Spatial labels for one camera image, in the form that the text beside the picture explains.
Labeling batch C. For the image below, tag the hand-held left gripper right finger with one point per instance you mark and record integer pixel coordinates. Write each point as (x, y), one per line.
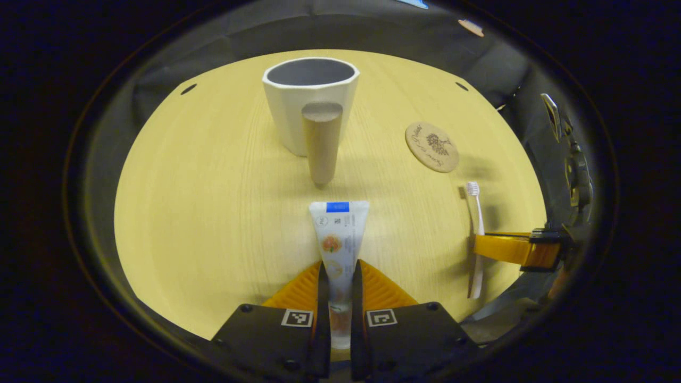
(415, 340)

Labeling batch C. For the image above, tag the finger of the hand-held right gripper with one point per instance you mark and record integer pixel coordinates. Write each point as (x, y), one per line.
(505, 247)

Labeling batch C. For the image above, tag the white toothpaste tube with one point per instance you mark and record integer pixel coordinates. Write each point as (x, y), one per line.
(340, 239)

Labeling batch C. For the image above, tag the light wooden desktop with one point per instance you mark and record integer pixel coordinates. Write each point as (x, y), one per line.
(213, 213)

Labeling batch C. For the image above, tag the white toothbrush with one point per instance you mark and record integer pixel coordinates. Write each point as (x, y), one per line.
(478, 213)

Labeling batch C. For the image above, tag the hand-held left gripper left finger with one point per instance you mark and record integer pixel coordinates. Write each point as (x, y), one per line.
(266, 340)

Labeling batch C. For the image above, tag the round wooden coaster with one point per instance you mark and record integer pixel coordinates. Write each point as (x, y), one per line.
(432, 147)

